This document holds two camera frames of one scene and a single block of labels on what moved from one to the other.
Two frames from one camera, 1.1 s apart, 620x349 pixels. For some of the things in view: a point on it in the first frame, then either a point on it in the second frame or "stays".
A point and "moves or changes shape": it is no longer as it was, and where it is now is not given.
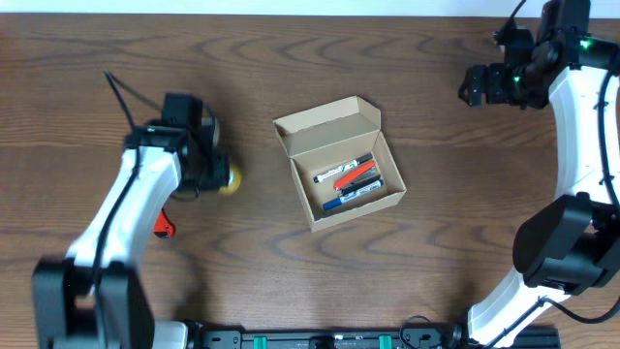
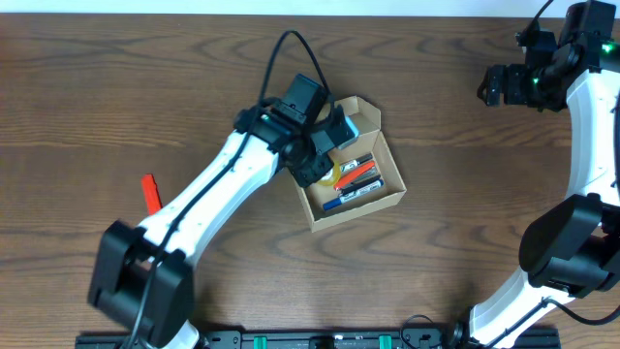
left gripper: [221, 177] -> [310, 174]
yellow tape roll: [234, 179] moves or changes shape
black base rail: [418, 335] stays
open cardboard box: [322, 139] stays
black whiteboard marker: [324, 175] stays
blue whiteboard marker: [331, 204] stays
